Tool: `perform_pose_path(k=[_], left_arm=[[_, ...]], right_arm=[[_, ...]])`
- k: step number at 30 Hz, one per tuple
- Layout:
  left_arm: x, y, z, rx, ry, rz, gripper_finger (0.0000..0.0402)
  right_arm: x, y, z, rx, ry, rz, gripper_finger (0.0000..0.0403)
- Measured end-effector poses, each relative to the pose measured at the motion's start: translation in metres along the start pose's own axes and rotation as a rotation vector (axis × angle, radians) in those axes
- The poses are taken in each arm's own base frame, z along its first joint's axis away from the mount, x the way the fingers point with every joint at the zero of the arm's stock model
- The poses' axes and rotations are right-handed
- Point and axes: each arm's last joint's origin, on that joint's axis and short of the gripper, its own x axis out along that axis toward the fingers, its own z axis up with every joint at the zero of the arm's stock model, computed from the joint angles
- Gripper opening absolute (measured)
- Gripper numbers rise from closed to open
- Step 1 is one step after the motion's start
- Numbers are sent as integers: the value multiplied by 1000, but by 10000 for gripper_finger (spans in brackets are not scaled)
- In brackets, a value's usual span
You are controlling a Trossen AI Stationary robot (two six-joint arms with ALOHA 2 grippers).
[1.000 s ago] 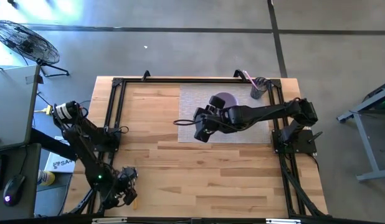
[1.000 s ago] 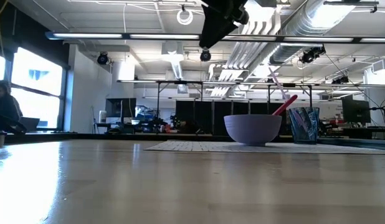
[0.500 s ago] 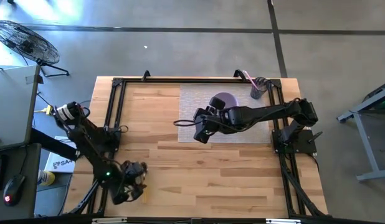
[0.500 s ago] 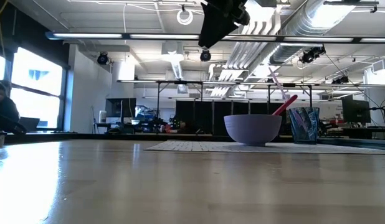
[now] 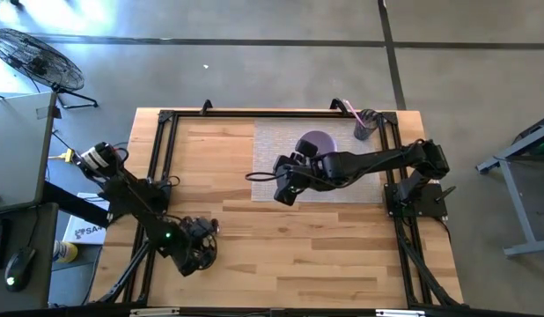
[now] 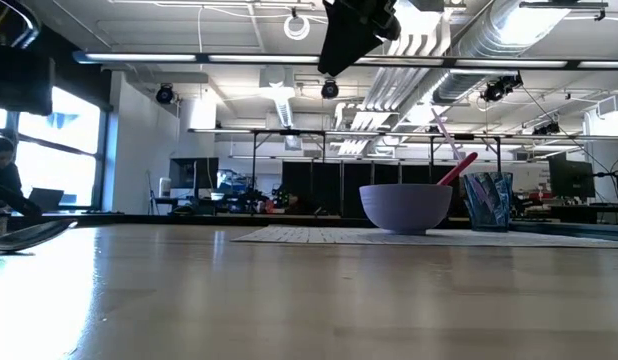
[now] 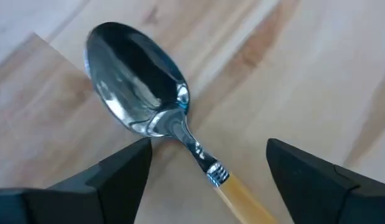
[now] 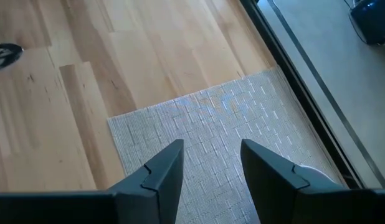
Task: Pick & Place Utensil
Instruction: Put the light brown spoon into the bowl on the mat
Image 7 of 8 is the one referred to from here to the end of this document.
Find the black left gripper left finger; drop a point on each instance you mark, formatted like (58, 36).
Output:
(111, 186)

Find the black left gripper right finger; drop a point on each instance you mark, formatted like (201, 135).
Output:
(320, 193)

